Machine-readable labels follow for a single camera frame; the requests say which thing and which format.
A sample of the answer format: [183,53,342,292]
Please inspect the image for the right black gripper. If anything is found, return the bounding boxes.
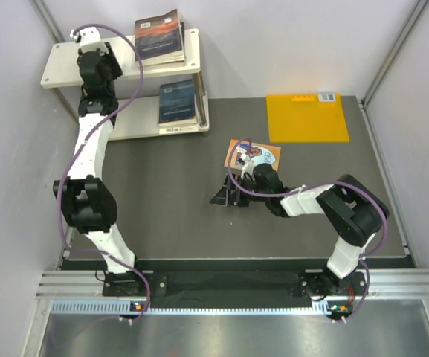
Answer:
[210,173,271,207]

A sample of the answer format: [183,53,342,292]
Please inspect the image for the purple cable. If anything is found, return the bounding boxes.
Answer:
[57,24,152,323]
[228,138,389,324]

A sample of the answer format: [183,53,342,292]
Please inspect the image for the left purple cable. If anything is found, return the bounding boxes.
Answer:
[57,24,152,323]

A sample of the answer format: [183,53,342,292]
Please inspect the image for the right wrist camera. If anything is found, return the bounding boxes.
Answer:
[236,153,255,179]

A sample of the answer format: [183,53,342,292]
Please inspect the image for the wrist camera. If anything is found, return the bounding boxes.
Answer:
[70,27,102,48]
[236,153,255,179]

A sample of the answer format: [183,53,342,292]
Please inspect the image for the orange illustrated children's book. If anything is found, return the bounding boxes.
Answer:
[224,139,281,171]

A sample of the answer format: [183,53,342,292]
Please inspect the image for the yellow file folder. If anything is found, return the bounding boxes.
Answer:
[265,93,350,143]

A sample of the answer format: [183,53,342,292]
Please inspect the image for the white book with coloured stripes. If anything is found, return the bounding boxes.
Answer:
[159,124,199,135]

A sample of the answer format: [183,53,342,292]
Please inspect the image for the dark sunset cover book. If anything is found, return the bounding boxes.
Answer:
[135,9,185,66]

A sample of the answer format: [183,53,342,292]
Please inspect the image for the white two-tier shelf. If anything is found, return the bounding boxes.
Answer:
[40,28,210,144]

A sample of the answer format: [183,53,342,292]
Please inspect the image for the blue hardcover book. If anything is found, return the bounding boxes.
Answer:
[158,80,196,128]

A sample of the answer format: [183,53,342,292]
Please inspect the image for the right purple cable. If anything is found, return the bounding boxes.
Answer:
[228,138,389,324]

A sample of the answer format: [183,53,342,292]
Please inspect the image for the grey slotted cable duct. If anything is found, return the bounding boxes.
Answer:
[51,300,332,318]

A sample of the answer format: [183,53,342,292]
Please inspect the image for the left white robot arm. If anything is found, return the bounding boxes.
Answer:
[53,40,145,297]

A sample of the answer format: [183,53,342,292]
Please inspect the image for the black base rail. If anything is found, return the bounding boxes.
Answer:
[98,259,367,302]

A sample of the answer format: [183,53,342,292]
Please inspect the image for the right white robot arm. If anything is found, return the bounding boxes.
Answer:
[210,164,389,297]

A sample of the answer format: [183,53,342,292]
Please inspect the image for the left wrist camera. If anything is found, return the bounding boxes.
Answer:
[70,27,102,48]

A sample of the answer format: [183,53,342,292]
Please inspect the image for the black treehouse paperback book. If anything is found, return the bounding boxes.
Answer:
[136,21,186,69]

